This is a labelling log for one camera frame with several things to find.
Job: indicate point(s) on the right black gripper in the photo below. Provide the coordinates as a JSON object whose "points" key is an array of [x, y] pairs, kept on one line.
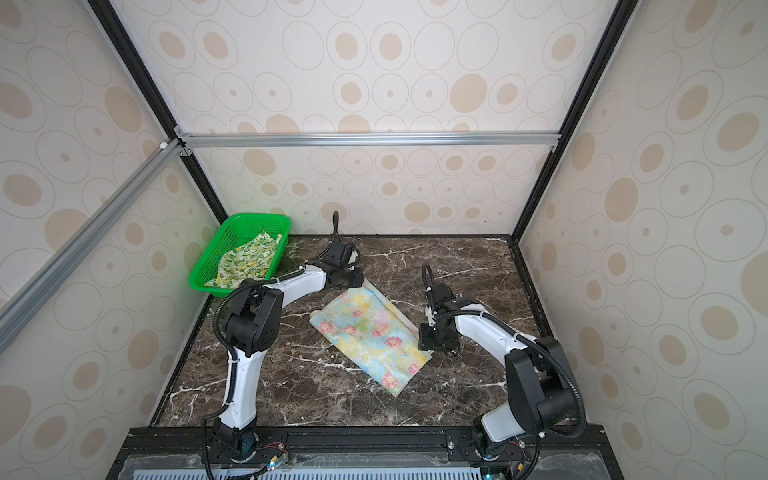
{"points": [[424, 341]]}

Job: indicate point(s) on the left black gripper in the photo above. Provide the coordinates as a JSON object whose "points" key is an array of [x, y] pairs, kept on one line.
{"points": [[357, 274]]}

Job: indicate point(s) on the pastel floral skirt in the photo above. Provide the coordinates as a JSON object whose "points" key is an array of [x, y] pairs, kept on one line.
{"points": [[365, 326]]}

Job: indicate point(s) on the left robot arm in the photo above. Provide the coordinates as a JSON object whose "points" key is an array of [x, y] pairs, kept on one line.
{"points": [[251, 326]]}

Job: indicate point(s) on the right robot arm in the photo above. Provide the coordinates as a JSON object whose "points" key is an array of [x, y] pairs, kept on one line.
{"points": [[542, 393]]}

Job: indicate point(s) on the green yellow patterned skirt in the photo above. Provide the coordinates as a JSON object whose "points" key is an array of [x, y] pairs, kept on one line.
{"points": [[249, 261]]}

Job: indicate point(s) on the green plastic basket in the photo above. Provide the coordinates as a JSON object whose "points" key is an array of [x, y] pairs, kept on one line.
{"points": [[234, 232]]}

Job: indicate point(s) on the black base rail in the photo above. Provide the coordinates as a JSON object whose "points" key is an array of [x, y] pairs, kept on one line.
{"points": [[362, 453]]}

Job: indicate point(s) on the horizontal aluminium rail back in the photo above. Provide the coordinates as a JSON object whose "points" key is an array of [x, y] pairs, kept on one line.
{"points": [[379, 139]]}

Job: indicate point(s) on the diagonal aluminium rail left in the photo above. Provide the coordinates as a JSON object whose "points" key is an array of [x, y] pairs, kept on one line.
{"points": [[17, 313]]}

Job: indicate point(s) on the left black frame post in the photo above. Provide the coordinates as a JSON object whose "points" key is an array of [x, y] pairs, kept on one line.
{"points": [[107, 17]]}

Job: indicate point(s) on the black frame post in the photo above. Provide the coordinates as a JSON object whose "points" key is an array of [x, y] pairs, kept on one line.
{"points": [[616, 26], [107, 17]]}

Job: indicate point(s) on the right black frame post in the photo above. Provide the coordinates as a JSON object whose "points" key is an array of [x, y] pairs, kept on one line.
{"points": [[616, 26]]}

